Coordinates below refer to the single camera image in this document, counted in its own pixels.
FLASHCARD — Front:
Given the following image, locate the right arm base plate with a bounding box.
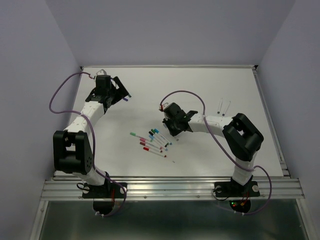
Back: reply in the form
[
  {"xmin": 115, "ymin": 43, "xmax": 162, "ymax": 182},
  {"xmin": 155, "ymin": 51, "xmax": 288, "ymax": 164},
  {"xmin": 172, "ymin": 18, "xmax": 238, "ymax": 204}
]
[{"xmin": 212, "ymin": 181, "xmax": 261, "ymax": 215}]

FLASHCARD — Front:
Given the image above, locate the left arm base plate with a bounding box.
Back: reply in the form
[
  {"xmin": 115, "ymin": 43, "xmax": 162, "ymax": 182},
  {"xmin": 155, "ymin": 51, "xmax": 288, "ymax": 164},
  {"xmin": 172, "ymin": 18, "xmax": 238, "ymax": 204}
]
[{"xmin": 76, "ymin": 182, "xmax": 128, "ymax": 218}]

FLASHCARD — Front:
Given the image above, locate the red capped pen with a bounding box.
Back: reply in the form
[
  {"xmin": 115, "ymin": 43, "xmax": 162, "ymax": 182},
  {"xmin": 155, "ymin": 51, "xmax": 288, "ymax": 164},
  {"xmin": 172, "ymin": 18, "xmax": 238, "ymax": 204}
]
[{"xmin": 143, "ymin": 146, "xmax": 167, "ymax": 158}]

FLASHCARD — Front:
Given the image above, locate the dark green pen body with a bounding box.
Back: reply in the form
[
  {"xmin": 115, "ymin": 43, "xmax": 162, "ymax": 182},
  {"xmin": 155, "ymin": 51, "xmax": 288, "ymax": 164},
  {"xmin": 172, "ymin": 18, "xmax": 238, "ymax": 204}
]
[{"xmin": 217, "ymin": 98, "xmax": 223, "ymax": 115}]

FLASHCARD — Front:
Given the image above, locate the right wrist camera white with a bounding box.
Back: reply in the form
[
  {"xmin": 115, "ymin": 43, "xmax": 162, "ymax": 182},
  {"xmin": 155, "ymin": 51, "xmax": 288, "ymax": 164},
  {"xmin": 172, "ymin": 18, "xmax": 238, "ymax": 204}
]
[{"xmin": 158, "ymin": 103, "xmax": 167, "ymax": 112}]

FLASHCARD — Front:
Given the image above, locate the maroon capped pen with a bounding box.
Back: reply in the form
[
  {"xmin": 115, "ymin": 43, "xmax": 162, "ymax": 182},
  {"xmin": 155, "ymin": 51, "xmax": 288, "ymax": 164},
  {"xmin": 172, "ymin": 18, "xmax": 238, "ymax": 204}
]
[{"xmin": 139, "ymin": 141, "xmax": 163, "ymax": 153}]

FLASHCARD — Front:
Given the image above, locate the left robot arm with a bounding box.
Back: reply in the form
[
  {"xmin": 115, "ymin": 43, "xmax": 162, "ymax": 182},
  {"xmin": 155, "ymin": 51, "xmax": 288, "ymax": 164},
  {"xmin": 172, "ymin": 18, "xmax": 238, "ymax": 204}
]
[{"xmin": 53, "ymin": 74, "xmax": 130, "ymax": 197}]

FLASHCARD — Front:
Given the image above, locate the aluminium frame rail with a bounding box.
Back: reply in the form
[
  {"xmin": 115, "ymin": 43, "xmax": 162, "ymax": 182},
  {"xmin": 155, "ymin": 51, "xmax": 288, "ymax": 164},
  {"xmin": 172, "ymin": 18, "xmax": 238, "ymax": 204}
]
[{"xmin": 40, "ymin": 177, "xmax": 305, "ymax": 201}]

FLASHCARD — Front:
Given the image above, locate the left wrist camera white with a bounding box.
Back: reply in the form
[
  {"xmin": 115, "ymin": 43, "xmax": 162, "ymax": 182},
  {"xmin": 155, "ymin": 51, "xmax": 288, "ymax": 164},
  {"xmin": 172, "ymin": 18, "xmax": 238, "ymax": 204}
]
[{"xmin": 94, "ymin": 69, "xmax": 107, "ymax": 78}]

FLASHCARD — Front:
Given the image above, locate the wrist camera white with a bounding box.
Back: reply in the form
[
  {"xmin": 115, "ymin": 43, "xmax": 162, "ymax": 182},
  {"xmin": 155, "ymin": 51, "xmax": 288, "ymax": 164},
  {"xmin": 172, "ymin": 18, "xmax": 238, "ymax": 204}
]
[
  {"xmin": 158, "ymin": 103, "xmax": 167, "ymax": 112},
  {"xmin": 94, "ymin": 69, "xmax": 107, "ymax": 78}
]

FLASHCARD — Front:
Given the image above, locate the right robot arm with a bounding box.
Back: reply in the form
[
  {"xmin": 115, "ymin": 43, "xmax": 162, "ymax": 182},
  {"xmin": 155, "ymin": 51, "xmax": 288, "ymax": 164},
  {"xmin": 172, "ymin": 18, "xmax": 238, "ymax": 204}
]
[{"xmin": 161, "ymin": 102, "xmax": 264, "ymax": 195}]

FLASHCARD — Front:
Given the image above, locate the pink capped pen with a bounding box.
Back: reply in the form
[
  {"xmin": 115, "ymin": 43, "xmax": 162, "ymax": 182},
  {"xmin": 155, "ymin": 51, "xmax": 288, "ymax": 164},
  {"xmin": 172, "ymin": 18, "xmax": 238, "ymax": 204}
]
[{"xmin": 139, "ymin": 137, "xmax": 163, "ymax": 150}]

